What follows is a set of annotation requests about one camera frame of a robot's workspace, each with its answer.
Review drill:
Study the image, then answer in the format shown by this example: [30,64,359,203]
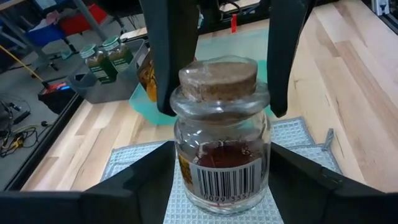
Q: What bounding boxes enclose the cork-stoppered glass spice jar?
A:
[170,55,272,217]

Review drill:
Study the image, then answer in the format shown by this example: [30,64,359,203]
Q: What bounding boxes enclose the black floor cable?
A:
[0,96,47,158]

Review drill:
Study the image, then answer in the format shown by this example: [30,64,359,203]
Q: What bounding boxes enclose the yellow power cable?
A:
[0,43,46,83]

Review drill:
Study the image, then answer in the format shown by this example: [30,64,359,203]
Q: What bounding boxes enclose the red and black toolbox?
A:
[37,81,78,115]

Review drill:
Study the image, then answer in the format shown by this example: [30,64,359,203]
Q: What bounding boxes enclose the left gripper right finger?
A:
[268,142,398,224]

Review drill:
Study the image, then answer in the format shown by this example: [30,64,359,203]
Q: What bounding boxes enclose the metal rolling cart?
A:
[0,0,109,72]

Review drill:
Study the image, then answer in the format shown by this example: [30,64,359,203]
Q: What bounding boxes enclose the blue storage bin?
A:
[24,24,68,47]

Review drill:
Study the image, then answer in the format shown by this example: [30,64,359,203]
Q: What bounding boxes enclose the grey plastic bin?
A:
[66,39,149,105]

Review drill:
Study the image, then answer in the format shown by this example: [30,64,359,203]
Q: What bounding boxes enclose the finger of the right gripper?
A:
[139,0,200,118]
[267,0,317,119]

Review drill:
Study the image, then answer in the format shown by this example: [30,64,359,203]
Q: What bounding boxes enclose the green-lid spice jar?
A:
[79,43,118,85]
[101,35,134,73]

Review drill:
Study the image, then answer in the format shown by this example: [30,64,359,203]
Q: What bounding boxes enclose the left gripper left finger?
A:
[0,141,177,224]

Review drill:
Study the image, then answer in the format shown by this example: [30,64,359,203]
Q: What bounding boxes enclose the red storage bin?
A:
[58,2,108,35]

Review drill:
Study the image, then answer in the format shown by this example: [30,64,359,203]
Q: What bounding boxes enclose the grey waffle dish cloth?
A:
[99,116,343,224]

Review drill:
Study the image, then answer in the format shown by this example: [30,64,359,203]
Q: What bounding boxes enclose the green translucent mat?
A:
[129,26,277,127]

